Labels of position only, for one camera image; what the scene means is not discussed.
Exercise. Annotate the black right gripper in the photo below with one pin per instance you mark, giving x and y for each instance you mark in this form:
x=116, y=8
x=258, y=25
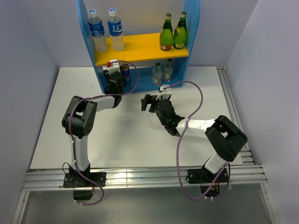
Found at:
x=147, y=100

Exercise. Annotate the green glass bottle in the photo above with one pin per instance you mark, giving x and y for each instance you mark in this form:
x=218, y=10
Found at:
x=180, y=33
x=166, y=34

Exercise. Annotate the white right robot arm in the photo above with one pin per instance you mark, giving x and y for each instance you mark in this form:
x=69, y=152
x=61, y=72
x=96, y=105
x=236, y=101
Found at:
x=225, y=137

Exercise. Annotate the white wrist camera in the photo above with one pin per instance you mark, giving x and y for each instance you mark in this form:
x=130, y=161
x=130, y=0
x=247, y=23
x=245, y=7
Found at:
x=113, y=66
x=164, y=92

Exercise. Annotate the clear glass bottle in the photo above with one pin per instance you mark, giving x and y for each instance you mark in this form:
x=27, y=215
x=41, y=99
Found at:
x=168, y=70
x=157, y=74

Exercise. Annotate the Red Bull can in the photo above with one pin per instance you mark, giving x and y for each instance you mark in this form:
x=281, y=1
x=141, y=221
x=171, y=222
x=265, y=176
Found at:
x=126, y=72

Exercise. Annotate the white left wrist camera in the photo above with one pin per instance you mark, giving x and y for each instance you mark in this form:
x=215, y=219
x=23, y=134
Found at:
x=113, y=66

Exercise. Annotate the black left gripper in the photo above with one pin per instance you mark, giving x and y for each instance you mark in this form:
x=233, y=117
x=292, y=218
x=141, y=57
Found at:
x=107, y=77

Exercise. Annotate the green glass bottle right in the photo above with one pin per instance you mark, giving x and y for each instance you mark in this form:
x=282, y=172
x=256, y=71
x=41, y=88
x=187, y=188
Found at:
x=180, y=33

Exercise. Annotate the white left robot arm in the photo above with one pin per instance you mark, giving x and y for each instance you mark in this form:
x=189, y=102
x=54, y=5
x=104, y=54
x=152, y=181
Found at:
x=78, y=122

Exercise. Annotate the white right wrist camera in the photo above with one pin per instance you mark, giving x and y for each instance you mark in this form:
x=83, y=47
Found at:
x=164, y=92

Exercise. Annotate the green glass bottle left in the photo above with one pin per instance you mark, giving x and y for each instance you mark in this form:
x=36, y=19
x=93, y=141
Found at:
x=166, y=34

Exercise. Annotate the blue and yellow shelf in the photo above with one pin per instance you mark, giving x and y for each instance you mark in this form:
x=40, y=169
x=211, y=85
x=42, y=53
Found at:
x=142, y=50

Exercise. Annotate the aluminium rail frame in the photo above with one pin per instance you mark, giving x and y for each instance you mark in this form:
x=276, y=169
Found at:
x=132, y=194

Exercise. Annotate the Pocari Sweat bottle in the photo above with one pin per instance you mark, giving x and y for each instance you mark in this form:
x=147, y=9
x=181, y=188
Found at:
x=97, y=31
x=115, y=30

